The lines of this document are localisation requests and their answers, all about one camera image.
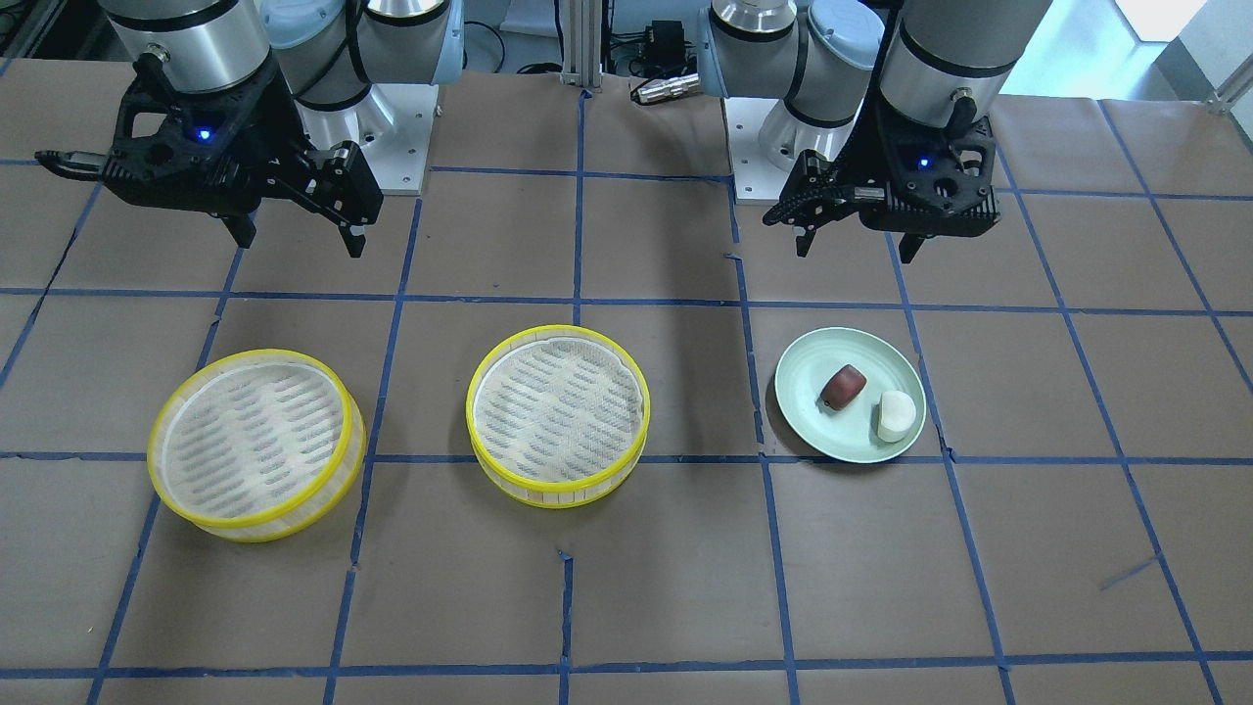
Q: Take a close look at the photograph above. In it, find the white bun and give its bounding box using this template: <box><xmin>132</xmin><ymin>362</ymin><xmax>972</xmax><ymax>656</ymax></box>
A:
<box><xmin>875</xmin><ymin>389</ymin><xmax>918</xmax><ymax>445</ymax></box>

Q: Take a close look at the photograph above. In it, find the black cable bundle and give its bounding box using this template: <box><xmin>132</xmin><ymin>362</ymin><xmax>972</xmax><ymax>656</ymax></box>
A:
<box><xmin>462</xmin><ymin>20</ymin><xmax>564</xmax><ymax>75</ymax></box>

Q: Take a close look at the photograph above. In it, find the aluminium frame post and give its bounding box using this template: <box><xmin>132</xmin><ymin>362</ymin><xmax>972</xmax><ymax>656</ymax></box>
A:
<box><xmin>555</xmin><ymin>1</ymin><xmax>611</xmax><ymax>94</ymax></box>

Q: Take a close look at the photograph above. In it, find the light green plate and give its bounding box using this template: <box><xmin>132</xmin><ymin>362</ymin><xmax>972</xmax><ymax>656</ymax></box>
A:
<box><xmin>773</xmin><ymin>327</ymin><xmax>927</xmax><ymax>465</ymax></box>

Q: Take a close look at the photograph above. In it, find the black gripper plain arm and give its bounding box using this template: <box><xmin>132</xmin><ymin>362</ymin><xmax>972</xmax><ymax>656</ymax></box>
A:
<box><xmin>35</xmin><ymin>53</ymin><xmax>383</xmax><ymax>259</ymax></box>

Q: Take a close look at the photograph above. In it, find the brown bun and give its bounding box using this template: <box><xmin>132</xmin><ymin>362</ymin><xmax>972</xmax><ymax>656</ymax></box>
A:
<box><xmin>819</xmin><ymin>364</ymin><xmax>867</xmax><ymax>411</ymax></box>

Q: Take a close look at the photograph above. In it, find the black gripper cabled arm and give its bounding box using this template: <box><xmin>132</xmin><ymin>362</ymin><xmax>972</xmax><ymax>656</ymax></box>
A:
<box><xmin>764</xmin><ymin>95</ymin><xmax>1001</xmax><ymax>264</ymax></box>

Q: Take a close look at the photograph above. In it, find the black power adapter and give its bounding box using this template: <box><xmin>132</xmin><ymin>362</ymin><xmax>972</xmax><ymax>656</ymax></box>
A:
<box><xmin>640</xmin><ymin>20</ymin><xmax>685</xmax><ymax>69</ymax></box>

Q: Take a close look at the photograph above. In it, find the silver cylindrical connector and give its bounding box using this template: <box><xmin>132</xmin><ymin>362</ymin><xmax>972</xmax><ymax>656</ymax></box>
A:
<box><xmin>629</xmin><ymin>74</ymin><xmax>702</xmax><ymax>106</ymax></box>

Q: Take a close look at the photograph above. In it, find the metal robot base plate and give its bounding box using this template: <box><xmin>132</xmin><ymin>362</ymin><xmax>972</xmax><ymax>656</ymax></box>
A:
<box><xmin>723</xmin><ymin>96</ymin><xmax>856</xmax><ymax>207</ymax></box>
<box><xmin>284</xmin><ymin>76</ymin><xmax>440</xmax><ymax>197</ymax></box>

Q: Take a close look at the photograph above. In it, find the silver robot arm with cable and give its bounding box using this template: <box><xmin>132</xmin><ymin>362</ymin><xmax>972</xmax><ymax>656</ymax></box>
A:
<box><xmin>695</xmin><ymin>1</ymin><xmax>1050</xmax><ymax>169</ymax></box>

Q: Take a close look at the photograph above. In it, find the yellow steamer basket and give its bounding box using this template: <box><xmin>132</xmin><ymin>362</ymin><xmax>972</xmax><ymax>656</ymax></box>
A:
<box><xmin>465</xmin><ymin>326</ymin><xmax>652</xmax><ymax>508</ymax></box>
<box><xmin>145</xmin><ymin>349</ymin><xmax>367</xmax><ymax>543</ymax></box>

